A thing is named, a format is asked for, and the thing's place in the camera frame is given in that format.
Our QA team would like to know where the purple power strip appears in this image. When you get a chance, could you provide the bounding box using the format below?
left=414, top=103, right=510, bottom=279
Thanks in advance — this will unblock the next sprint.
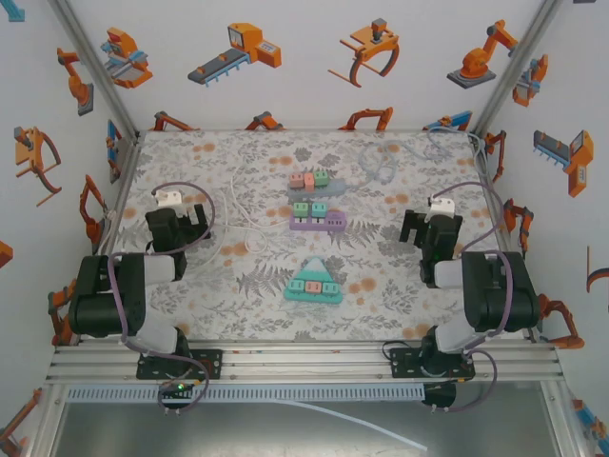
left=288, top=209, right=349, bottom=233

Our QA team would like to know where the grey-blue power strip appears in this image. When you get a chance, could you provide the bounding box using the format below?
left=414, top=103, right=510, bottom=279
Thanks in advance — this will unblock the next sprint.
left=286, top=178, right=348, bottom=202

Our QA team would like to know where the teal triangular power strip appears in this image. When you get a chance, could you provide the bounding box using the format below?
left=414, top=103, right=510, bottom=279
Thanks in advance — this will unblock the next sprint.
left=283, top=256, right=344, bottom=305

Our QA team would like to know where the black controller board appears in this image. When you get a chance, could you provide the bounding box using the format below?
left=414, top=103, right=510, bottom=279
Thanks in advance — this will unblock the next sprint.
left=158, top=380, right=201, bottom=407
left=421, top=380, right=458, bottom=411

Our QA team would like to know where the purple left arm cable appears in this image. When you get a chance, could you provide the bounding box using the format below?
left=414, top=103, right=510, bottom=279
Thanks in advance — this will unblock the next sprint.
left=107, top=182, right=216, bottom=411

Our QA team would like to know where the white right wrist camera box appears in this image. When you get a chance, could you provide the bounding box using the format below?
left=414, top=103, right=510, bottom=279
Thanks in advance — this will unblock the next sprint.
left=426, top=194, right=454, bottom=214

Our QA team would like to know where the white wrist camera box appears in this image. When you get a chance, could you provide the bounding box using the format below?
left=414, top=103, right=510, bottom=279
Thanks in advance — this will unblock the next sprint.
left=150, top=189, right=185, bottom=208
left=426, top=194, right=454, bottom=214

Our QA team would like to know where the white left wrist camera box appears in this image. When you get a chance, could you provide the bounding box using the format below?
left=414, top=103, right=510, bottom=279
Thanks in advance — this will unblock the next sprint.
left=150, top=189, right=185, bottom=208

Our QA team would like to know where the white power cable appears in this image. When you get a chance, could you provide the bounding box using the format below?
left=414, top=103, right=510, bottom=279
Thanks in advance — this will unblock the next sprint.
left=208, top=161, right=294, bottom=264

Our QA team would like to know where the grey-blue power cable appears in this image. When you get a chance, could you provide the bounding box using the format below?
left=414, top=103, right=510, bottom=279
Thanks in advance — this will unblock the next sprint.
left=345, top=126, right=477, bottom=191

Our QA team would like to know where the thin white cable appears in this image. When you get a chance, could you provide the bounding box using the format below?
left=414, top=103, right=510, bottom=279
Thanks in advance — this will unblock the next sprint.
left=468, top=132, right=505, bottom=239

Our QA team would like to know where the aluminium frame rail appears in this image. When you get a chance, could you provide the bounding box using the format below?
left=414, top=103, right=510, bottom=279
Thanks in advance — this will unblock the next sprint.
left=45, top=340, right=565, bottom=385

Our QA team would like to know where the aluminium frame post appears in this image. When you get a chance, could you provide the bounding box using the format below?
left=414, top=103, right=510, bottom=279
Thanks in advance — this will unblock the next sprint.
left=468, top=0, right=566, bottom=139
left=47, top=0, right=143, bottom=140

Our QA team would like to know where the white slotted cable duct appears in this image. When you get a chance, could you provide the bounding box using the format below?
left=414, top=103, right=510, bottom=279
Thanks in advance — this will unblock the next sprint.
left=66, top=385, right=425, bottom=403

